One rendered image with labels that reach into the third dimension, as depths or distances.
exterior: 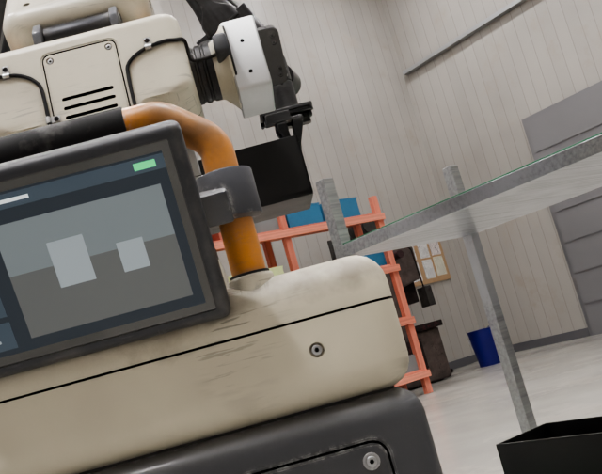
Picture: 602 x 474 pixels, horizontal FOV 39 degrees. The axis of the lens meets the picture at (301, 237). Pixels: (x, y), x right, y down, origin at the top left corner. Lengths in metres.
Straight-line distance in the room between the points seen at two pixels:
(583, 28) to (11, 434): 11.80
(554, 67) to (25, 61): 11.58
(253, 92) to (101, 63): 0.21
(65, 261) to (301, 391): 0.23
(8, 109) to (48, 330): 0.50
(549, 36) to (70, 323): 12.04
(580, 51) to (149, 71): 11.33
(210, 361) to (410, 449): 0.19
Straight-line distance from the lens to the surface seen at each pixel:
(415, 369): 9.86
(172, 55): 1.17
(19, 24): 1.28
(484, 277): 2.12
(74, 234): 0.72
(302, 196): 1.51
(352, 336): 0.74
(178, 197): 0.71
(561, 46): 12.52
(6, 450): 0.78
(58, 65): 1.20
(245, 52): 1.24
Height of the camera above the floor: 0.73
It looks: 8 degrees up
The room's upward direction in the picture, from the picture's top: 15 degrees counter-clockwise
